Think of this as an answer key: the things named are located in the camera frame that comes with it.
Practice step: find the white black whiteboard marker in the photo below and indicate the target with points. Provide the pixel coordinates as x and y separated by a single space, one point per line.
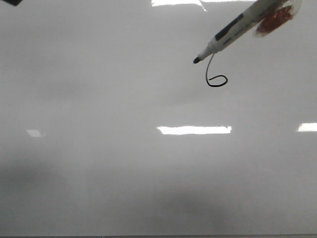
246 20

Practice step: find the white glossy whiteboard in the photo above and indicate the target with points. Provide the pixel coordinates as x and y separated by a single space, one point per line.
108 128

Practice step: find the translucent red gripper finger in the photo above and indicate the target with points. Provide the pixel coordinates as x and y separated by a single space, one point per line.
286 11

